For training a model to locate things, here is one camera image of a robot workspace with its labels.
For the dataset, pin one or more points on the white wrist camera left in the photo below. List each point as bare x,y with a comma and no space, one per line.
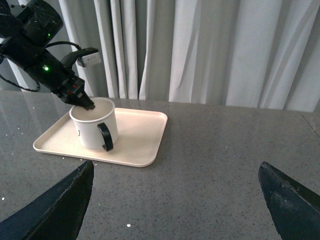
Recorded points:
89,56

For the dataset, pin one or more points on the grey white curtain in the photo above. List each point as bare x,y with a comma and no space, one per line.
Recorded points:
246,53

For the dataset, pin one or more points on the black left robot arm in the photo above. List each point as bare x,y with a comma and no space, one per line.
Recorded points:
27,32

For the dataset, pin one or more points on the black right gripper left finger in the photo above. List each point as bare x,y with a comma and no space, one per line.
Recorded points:
57,214

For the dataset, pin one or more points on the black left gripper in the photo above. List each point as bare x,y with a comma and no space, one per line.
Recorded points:
60,79

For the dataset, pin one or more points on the cream rectangular tray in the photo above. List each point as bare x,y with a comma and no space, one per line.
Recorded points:
139,136

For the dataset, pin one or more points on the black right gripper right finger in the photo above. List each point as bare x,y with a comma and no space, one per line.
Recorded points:
294,208

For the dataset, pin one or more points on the white smiley mug black handle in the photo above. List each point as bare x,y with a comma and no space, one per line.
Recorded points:
96,128

